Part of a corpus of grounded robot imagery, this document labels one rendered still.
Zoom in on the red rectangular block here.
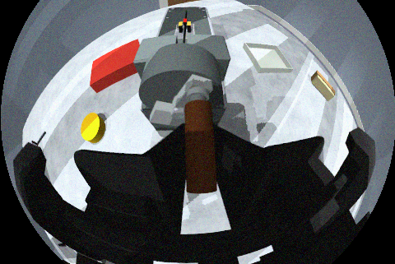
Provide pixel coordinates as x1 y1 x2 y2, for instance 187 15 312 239
90 39 139 93

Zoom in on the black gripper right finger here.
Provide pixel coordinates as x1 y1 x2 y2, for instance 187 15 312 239
214 125 325 229

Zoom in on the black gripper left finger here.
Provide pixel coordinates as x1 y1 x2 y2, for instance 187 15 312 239
73 123 187 234

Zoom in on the yellow short cylinder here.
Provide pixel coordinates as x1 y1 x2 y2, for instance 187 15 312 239
81 113 105 143

